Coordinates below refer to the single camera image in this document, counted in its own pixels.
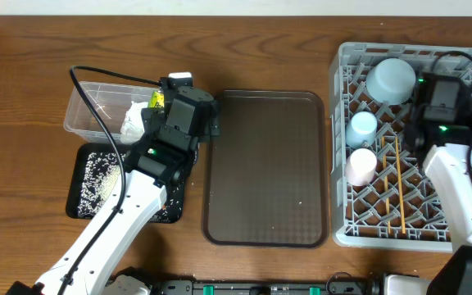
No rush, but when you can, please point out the green yellow snack wrapper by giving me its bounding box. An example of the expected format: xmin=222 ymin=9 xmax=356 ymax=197
xmin=148 ymin=90 xmax=165 ymax=108

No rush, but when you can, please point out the white tissue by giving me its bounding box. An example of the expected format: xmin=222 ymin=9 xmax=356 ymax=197
xmin=120 ymin=102 xmax=148 ymax=138

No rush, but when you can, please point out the light blue cup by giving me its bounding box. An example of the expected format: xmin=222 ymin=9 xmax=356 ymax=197
xmin=345 ymin=111 xmax=378 ymax=149

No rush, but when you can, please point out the pink cup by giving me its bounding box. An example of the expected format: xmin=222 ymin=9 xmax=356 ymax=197
xmin=345 ymin=148 xmax=377 ymax=186

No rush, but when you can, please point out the wooden chopstick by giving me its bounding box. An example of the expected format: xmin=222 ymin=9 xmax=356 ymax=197
xmin=394 ymin=136 xmax=406 ymax=234
xmin=380 ymin=136 xmax=392 ymax=234

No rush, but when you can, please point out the light blue rice bowl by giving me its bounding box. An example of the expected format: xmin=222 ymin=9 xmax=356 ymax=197
xmin=365 ymin=58 xmax=416 ymax=105

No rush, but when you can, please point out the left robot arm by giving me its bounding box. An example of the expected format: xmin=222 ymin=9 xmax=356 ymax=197
xmin=8 ymin=100 xmax=220 ymax=295

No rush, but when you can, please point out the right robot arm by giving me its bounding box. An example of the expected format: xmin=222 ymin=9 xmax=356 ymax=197
xmin=405 ymin=123 xmax=472 ymax=294

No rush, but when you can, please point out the grey dishwasher rack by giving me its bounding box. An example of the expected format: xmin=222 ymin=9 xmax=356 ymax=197
xmin=329 ymin=43 xmax=472 ymax=252

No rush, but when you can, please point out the brown serving tray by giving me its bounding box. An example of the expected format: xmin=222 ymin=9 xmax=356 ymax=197
xmin=202 ymin=90 xmax=329 ymax=248

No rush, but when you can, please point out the clear plastic bin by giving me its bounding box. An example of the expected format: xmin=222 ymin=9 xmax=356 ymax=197
xmin=63 ymin=80 xmax=163 ymax=144

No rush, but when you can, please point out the white rice pile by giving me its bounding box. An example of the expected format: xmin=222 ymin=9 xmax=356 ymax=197
xmin=78 ymin=152 xmax=179 ymax=220

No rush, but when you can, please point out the black plastic tray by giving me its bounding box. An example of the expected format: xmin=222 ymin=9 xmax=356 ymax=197
xmin=65 ymin=142 xmax=198 ymax=225

